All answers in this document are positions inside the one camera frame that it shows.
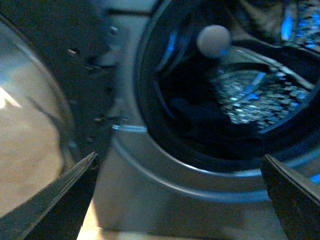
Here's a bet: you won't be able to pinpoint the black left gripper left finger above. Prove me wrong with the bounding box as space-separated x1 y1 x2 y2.
0 152 98 240

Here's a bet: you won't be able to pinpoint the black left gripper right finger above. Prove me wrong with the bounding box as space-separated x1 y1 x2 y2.
261 154 320 240

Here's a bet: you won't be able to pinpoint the dark clothes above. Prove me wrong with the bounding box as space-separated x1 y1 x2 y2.
155 62 263 160

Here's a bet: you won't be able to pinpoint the washing machine glass door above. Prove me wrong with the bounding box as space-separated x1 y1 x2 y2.
0 0 115 215

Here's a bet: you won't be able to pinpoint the steel washing machine drum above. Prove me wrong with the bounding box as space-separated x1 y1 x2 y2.
154 0 320 134

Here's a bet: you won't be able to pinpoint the grey front-load washing machine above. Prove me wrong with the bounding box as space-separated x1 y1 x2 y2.
85 0 320 240

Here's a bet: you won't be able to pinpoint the black rubber door gasket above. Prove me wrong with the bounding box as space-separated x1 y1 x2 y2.
136 0 320 172

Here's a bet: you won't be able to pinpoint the white round drum cap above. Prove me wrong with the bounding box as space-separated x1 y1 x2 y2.
196 25 232 59

